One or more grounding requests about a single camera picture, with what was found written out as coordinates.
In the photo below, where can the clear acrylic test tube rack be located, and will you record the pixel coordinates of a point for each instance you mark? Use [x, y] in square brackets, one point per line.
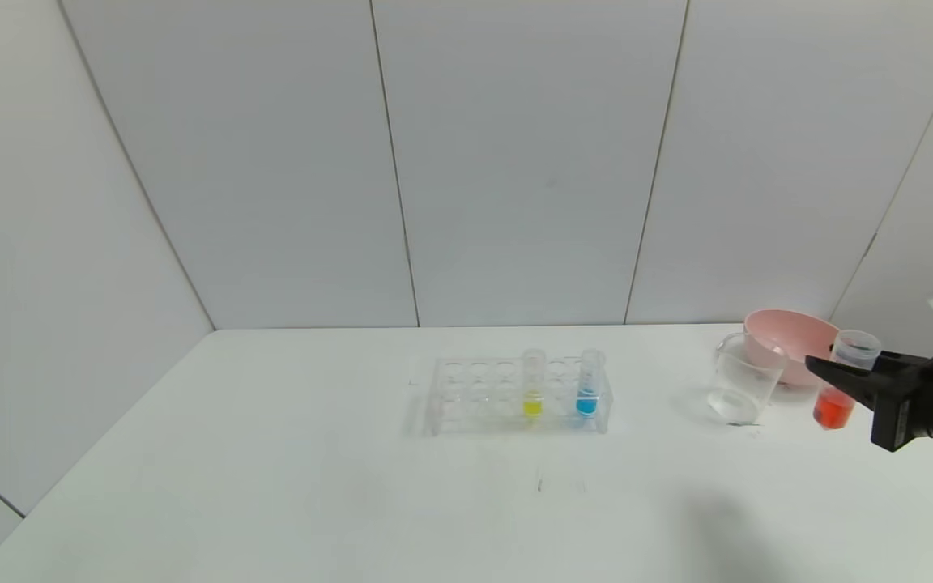
[483, 413]

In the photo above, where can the test tube with blue pigment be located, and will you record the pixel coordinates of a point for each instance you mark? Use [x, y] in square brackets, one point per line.
[586, 402]

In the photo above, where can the pink bowl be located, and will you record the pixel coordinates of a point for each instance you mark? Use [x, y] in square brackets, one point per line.
[790, 340]

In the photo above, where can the test tube with yellow pigment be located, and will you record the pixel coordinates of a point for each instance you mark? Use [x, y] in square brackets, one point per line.
[533, 403]

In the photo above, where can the clear glass beaker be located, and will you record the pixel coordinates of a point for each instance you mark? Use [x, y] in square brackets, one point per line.
[746, 389]

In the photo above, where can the test tube with red pigment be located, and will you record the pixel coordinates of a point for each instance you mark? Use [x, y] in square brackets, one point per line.
[833, 411]

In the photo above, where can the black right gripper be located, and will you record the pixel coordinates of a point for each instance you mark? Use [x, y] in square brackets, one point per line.
[901, 414]

